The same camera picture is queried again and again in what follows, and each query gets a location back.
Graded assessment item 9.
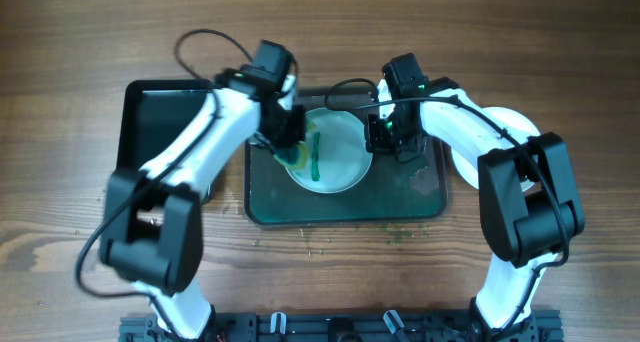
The small black sponge tray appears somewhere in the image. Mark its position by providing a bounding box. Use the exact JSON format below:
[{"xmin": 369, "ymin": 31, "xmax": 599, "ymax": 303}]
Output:
[{"xmin": 112, "ymin": 78, "xmax": 218, "ymax": 206}]

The pale blue plate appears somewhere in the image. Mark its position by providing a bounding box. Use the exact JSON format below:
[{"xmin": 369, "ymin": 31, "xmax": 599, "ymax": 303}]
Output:
[{"xmin": 286, "ymin": 108, "xmax": 373, "ymax": 194}]

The green and yellow sponge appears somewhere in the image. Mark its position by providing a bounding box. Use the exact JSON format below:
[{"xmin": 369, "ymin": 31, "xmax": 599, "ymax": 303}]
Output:
[{"xmin": 274, "ymin": 142, "xmax": 309, "ymax": 170}]

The black rectangular serving tray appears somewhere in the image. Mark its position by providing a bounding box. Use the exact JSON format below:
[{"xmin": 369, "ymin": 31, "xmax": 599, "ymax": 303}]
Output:
[{"xmin": 243, "ymin": 87, "xmax": 449, "ymax": 228}]

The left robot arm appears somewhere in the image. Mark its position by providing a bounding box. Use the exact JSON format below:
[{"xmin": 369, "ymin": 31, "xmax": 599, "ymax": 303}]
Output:
[{"xmin": 94, "ymin": 70, "xmax": 297, "ymax": 341}]

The white plate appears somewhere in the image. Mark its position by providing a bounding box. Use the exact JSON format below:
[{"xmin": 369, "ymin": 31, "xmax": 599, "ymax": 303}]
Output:
[{"xmin": 450, "ymin": 107, "xmax": 540, "ymax": 189}]

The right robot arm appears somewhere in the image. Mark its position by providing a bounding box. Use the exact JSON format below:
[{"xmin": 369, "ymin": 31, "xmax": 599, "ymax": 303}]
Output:
[{"xmin": 373, "ymin": 78, "xmax": 585, "ymax": 340}]

